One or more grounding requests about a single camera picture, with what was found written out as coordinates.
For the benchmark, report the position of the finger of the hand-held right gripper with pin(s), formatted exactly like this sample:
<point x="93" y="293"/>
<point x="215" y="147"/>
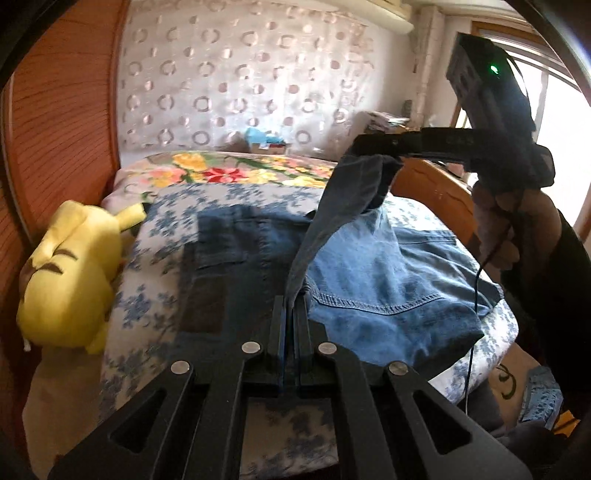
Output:
<point x="415" y="143"/>

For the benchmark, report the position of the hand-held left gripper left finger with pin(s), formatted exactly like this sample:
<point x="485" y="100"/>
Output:
<point x="279" y="332"/>

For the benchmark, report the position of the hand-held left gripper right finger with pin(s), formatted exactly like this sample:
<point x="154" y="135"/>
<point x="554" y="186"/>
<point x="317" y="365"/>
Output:
<point x="301" y="332"/>

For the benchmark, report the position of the blue denim pants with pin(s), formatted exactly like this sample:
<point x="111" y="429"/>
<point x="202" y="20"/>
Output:
<point x="369" y="277"/>

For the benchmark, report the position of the person's right forearm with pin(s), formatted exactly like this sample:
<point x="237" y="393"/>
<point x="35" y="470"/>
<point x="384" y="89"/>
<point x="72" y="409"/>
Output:
<point x="554" y="300"/>

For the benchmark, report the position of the person's right hand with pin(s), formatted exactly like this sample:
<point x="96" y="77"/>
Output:
<point x="512" y="217"/>

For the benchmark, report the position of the stack of papers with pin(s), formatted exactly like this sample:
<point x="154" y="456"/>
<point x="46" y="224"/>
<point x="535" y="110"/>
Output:
<point x="385" y="122"/>

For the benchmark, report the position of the wooden cabinet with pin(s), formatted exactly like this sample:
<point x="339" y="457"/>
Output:
<point x="429" y="184"/>

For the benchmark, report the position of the pale window curtain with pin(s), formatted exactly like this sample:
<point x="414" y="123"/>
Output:
<point x="427" y="69"/>

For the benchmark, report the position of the white air conditioner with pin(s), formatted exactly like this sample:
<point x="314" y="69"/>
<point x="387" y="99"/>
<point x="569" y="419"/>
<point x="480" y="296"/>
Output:
<point x="392" y="16"/>

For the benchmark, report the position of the blue item on box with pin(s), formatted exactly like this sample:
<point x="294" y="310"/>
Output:
<point x="265" y="141"/>

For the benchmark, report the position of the yellow plush toy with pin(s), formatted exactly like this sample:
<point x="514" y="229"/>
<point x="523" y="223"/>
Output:
<point x="69" y="277"/>

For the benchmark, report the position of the circle patterned wall curtain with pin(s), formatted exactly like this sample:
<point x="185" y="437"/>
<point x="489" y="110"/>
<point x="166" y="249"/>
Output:
<point x="258" y="74"/>

